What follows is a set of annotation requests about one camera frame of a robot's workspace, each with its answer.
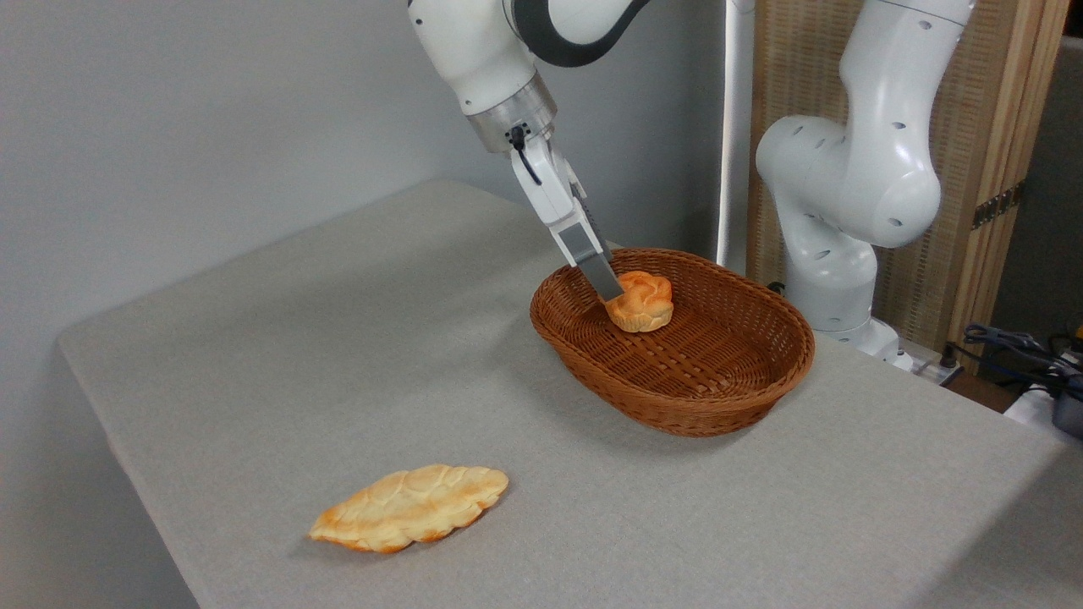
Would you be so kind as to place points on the dark metal screen hinge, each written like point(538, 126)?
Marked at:
point(998, 205)

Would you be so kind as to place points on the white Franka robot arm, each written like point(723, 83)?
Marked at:
point(854, 169)

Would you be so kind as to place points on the round bread roll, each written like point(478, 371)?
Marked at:
point(647, 306)

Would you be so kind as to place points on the brown oval wicker basket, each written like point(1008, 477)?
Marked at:
point(702, 372)

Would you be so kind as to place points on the white vertical pole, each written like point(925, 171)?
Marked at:
point(734, 127)

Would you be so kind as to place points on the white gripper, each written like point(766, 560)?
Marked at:
point(550, 190)

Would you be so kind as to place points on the grey tablecloth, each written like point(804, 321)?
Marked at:
point(254, 355)

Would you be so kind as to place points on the long leaf-shaped bread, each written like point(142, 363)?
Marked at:
point(406, 509)

